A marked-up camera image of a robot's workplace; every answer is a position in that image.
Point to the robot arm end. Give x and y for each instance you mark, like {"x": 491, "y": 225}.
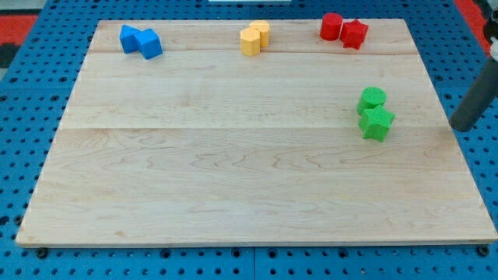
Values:
{"x": 489, "y": 32}

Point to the green star block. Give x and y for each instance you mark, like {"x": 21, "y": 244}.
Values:
{"x": 375, "y": 123}

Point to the red star block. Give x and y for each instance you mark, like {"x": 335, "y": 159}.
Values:
{"x": 353, "y": 34}

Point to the wooden board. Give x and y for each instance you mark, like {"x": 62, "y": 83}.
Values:
{"x": 206, "y": 147}

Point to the yellow hexagon block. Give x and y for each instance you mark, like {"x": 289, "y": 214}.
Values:
{"x": 250, "y": 41}

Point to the yellow cylinder block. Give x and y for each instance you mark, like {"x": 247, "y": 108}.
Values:
{"x": 263, "y": 27}

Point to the green cylinder block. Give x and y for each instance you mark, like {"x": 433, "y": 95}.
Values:
{"x": 370, "y": 98}

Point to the blue cube block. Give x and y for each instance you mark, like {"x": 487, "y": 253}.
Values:
{"x": 148, "y": 43}

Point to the red cylinder block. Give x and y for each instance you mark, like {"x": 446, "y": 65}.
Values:
{"x": 331, "y": 26}

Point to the blue triangle block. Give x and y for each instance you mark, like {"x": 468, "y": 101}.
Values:
{"x": 127, "y": 38}

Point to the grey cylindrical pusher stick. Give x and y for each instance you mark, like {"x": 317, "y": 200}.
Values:
{"x": 475, "y": 102}

